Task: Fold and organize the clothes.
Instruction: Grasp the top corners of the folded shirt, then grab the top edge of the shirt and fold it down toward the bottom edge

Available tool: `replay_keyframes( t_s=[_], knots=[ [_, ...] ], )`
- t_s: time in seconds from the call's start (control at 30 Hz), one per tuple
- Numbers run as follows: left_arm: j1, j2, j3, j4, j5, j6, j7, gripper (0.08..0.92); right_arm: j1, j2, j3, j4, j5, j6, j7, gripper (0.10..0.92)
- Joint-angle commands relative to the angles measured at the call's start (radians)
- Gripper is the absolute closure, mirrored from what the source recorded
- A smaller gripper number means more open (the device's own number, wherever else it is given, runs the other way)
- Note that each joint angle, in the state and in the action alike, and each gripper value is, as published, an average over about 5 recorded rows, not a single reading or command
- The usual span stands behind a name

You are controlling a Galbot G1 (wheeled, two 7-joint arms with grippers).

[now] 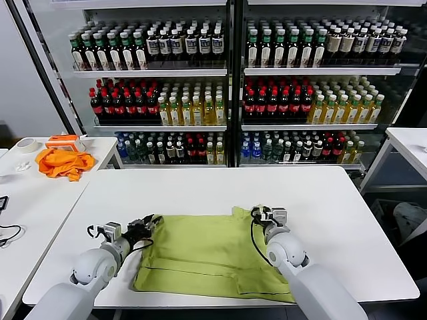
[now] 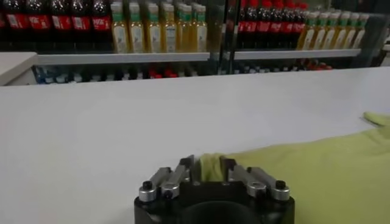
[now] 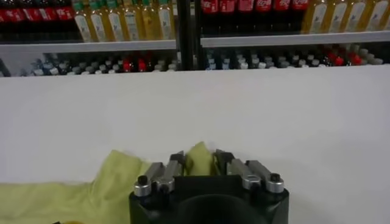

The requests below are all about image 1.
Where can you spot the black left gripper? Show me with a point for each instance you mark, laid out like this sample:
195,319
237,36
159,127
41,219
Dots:
140,229

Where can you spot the yellow-green t-shirt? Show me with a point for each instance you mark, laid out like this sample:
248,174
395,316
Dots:
200,240

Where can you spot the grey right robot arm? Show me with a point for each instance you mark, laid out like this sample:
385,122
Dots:
287,253

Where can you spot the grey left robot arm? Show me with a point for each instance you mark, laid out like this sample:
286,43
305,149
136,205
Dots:
90,263

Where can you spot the small dark bottle white cap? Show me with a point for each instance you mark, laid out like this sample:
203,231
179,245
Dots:
297,151
287,152
160,152
150,152
317,149
180,151
171,151
307,149

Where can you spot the green tinted water bottle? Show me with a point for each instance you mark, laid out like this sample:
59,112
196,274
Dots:
277,151
267,151
132,151
140,151

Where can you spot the blue water bottle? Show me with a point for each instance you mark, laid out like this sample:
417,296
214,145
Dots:
256,151
121,149
245,151

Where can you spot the cola bottle red cap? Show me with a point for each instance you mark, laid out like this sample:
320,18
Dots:
97,107
201,151
272,106
327,149
130,107
152,107
191,151
141,107
295,106
283,106
260,106
107,107
118,107
337,147
249,106
306,106

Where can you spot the yellow tea bottle green label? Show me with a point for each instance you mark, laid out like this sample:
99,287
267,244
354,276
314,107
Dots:
315,114
219,114
197,114
163,114
208,114
347,152
210,153
374,113
327,114
174,114
363,114
339,114
219,153
185,114
357,152
351,114

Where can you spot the white side table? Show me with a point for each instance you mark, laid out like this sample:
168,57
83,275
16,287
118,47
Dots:
407,146
100,146

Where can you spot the crumpled orange cloth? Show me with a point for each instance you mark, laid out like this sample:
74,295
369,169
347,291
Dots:
63,162

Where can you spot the orange and white box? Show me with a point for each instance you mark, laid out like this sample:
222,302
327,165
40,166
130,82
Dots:
65,142

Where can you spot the small white plastic piece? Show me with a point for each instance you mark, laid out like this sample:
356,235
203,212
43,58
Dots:
22,165

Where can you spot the beige masking tape roll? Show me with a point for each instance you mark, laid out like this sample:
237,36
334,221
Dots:
28,150

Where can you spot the white beverage shelf unit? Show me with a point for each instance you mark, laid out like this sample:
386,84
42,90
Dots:
320,71
150,73

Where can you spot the dark tea bottle green cap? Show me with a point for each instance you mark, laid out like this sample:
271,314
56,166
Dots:
89,56
252,52
280,52
307,52
293,52
266,52
140,56
127,56
114,56
319,52
101,56
77,56

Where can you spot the dark bottle white blue label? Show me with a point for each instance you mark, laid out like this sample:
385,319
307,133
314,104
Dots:
152,46
164,46
359,44
204,45
217,45
398,44
191,46
372,44
385,44
176,46

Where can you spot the black framed glass door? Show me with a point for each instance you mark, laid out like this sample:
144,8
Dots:
43,66

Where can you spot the dark bottle beige label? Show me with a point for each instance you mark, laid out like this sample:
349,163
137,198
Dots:
332,44
346,44

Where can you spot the grey fabric bundle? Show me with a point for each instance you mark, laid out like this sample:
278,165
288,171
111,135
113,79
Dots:
410,216

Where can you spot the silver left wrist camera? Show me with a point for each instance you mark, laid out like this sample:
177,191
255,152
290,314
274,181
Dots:
111,230

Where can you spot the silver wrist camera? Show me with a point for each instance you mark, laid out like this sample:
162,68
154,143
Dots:
111,230
279,216

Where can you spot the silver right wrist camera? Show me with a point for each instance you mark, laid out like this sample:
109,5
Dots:
279,216

